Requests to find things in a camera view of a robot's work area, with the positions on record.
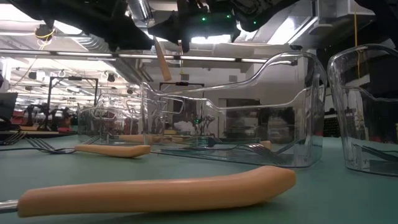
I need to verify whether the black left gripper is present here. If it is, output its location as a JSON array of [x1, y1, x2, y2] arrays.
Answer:
[[95, 15, 154, 52]]

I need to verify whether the black rig frame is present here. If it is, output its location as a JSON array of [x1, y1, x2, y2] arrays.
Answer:
[[46, 76, 100, 131], [159, 81, 205, 91]]

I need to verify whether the person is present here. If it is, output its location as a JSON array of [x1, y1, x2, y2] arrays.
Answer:
[[174, 120, 195, 135]]

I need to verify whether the long ceiling light strip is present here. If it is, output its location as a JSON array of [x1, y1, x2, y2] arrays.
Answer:
[[0, 49, 301, 65]]

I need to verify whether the white ceiling unit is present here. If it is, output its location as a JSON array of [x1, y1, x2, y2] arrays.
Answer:
[[317, 0, 376, 16]]

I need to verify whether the clear plastic bin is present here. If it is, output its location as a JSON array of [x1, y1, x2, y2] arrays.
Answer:
[[76, 92, 187, 147], [140, 51, 328, 169], [326, 43, 398, 178]]

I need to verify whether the silver ventilation duct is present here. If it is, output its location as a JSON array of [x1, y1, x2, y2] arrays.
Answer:
[[71, 0, 153, 85]]

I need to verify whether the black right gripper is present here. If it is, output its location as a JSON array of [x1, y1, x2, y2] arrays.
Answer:
[[147, 0, 241, 54]]

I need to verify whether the yellow cable reel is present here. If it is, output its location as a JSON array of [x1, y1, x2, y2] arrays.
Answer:
[[34, 24, 57, 41]]

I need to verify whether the black fork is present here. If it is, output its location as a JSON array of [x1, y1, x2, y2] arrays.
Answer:
[[353, 142, 398, 162], [0, 131, 28, 146]]

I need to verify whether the black wire rack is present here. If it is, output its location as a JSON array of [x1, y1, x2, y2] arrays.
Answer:
[[323, 116, 342, 138]]

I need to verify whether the green table mat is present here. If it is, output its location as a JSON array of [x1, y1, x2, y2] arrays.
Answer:
[[0, 133, 398, 224]]

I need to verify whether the black monitor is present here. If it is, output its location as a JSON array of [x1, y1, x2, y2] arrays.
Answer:
[[0, 91, 19, 123]]

